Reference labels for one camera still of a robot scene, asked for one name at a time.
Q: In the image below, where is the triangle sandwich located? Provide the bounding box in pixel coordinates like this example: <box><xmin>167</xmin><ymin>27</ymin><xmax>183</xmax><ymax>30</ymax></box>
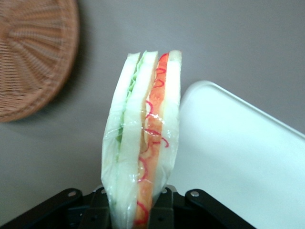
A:
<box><xmin>100</xmin><ymin>49</ymin><xmax>184</xmax><ymax>229</ymax></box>

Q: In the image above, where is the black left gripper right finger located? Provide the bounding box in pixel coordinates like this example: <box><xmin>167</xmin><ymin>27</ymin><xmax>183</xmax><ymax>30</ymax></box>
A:
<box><xmin>147</xmin><ymin>185</ymin><xmax>189</xmax><ymax>229</ymax></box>

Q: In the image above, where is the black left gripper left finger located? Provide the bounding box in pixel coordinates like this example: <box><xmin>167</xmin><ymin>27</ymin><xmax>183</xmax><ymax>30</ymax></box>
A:
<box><xmin>68</xmin><ymin>187</ymin><xmax>113</xmax><ymax>229</ymax></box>

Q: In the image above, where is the round brown wicker basket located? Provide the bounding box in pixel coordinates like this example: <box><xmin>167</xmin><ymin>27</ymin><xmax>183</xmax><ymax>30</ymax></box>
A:
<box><xmin>0</xmin><ymin>0</ymin><xmax>81</xmax><ymax>123</ymax></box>

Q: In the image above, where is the cream plastic tray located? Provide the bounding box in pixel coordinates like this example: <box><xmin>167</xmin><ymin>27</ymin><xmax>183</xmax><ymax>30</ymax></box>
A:
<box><xmin>164</xmin><ymin>80</ymin><xmax>305</xmax><ymax>229</ymax></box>

